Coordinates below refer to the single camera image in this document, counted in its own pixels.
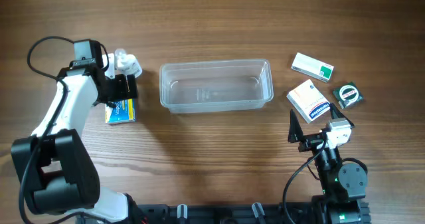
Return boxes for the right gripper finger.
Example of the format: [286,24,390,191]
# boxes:
[288,109,303,143]
[329,103,354,128]

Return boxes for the dark green tape packet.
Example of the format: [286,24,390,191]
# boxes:
[333,82,364,109]

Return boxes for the white Hansaplast plaster box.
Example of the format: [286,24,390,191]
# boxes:
[287,80,330,123]

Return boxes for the blue yellow VapoDrops box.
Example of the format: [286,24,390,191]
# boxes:
[105,99,136,125]

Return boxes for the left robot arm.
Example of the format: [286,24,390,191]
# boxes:
[11,39,149,223]

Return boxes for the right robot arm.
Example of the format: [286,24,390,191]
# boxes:
[282,103,370,223]

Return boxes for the clear plastic container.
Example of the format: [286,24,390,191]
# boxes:
[159,59,274,114]

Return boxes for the small white plastic bottle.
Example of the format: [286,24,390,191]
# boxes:
[114,49,143,78]

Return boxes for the white green medicine box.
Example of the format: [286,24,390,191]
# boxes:
[291,53,334,82]

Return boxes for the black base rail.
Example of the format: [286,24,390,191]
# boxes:
[132,201,371,224]

